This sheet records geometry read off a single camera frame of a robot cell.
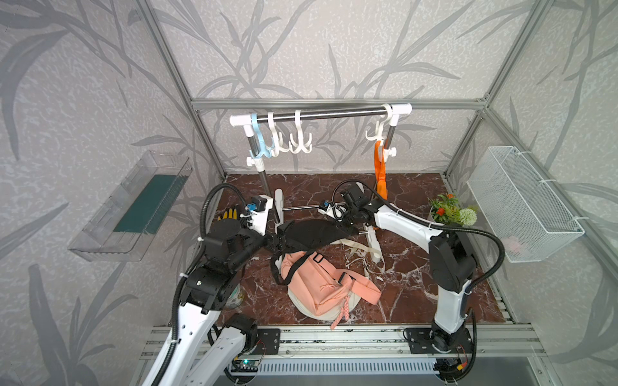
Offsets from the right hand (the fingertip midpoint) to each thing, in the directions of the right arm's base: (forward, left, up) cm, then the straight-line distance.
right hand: (333, 220), depth 92 cm
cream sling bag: (-13, -15, -10) cm, 22 cm away
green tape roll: (-27, +33, -5) cm, 43 cm away
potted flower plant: (-1, -40, +7) cm, 41 cm away
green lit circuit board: (-45, +27, -10) cm, 53 cm away
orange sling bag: (+2, -15, +23) cm, 28 cm away
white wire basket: (-17, -51, +24) cm, 58 cm away
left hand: (-14, +14, +23) cm, 31 cm away
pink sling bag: (-24, +4, -5) cm, 25 cm away
